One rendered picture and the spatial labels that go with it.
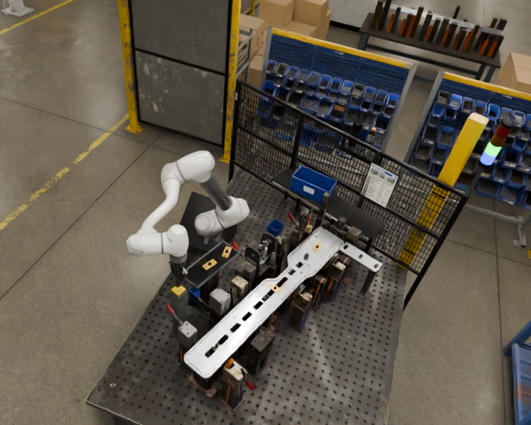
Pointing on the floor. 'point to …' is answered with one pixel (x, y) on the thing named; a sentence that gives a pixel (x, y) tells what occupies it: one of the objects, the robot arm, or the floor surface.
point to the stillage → (530, 373)
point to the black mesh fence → (338, 178)
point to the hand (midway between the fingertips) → (178, 282)
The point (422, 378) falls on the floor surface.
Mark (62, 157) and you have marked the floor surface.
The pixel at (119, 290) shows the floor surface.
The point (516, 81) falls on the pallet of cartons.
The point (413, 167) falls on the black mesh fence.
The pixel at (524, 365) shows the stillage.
